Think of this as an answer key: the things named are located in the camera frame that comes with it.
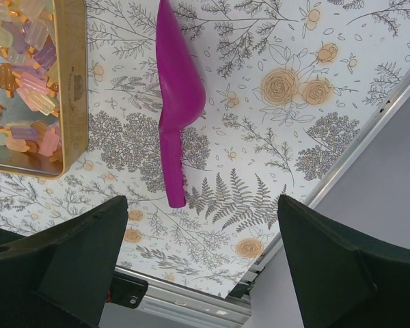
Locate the tin of popsicle candies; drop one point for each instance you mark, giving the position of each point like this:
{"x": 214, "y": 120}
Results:
{"x": 43, "y": 87}

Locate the magenta plastic scoop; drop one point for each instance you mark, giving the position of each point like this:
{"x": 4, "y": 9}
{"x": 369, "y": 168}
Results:
{"x": 183, "y": 96}

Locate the floral table mat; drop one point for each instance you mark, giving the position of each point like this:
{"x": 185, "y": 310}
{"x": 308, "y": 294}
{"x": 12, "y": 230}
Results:
{"x": 289, "y": 85}

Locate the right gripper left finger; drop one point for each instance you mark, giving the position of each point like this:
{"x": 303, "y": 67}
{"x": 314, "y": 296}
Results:
{"x": 61, "y": 276}

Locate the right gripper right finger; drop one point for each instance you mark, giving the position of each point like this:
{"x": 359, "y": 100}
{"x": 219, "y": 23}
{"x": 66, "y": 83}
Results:
{"x": 343, "y": 277}

